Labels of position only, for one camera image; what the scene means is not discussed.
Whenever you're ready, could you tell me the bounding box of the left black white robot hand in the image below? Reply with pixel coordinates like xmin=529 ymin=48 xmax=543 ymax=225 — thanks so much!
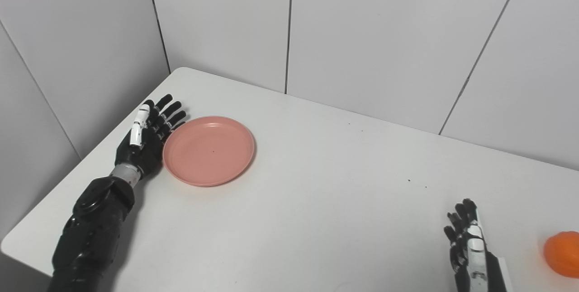
xmin=114 ymin=94 xmax=187 ymax=179

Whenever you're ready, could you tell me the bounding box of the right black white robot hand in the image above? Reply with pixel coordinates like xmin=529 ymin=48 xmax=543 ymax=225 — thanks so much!
xmin=444 ymin=198 xmax=514 ymax=292

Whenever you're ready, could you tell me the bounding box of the orange fruit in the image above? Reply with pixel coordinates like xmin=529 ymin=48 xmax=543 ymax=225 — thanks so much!
xmin=543 ymin=231 xmax=579 ymax=278

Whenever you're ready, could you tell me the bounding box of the pink round plate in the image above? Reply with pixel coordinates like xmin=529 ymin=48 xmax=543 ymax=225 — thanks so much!
xmin=162 ymin=116 xmax=256 ymax=187

